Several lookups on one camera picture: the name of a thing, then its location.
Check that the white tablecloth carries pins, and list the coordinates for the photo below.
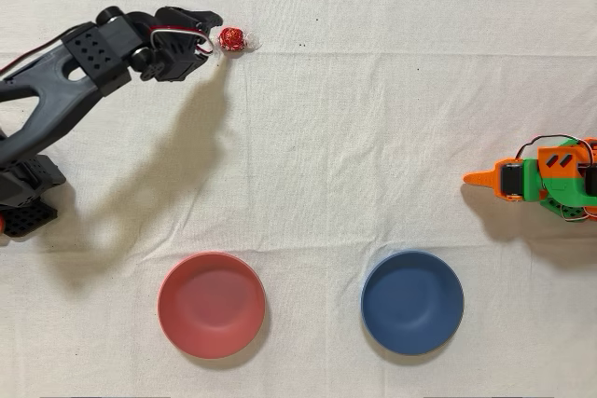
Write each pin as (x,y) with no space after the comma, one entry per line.
(326,137)

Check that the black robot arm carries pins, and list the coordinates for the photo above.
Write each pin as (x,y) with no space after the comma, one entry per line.
(51,95)

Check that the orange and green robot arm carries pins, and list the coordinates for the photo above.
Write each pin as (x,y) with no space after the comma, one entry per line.
(571,183)

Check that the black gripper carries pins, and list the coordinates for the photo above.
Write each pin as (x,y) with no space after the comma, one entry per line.
(184,49)

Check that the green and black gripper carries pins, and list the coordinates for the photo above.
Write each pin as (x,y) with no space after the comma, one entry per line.
(509,177)

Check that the blue bowl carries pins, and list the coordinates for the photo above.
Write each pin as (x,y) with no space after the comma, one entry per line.
(412,302)

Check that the red foil candy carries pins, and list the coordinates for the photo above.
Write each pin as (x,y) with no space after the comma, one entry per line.
(231,39)

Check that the red bowl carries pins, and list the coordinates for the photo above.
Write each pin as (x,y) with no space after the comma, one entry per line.
(212,305)

